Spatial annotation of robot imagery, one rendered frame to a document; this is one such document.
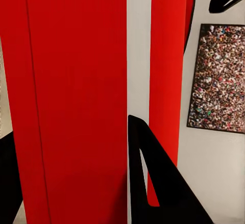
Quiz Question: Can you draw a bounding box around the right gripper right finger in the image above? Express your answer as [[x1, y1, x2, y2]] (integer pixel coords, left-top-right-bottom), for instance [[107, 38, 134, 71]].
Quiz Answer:
[[128, 115, 214, 224]]

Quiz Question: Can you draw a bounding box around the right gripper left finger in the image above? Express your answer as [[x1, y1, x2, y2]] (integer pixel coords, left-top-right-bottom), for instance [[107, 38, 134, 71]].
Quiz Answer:
[[0, 132, 23, 224]]

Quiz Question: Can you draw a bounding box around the radio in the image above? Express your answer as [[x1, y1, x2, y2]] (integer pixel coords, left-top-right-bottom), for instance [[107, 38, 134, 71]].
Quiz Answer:
[[0, 0, 195, 224]]

